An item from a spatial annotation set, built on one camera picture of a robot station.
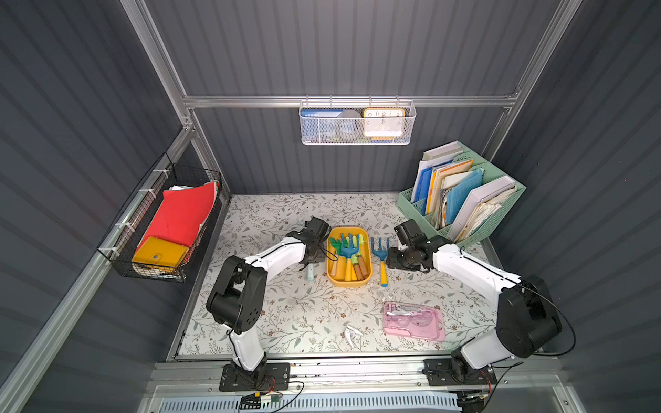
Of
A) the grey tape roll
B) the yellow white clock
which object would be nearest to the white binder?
the yellow white clock

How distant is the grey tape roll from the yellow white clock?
0.02 meters

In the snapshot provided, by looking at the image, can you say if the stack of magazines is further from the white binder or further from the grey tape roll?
the grey tape roll
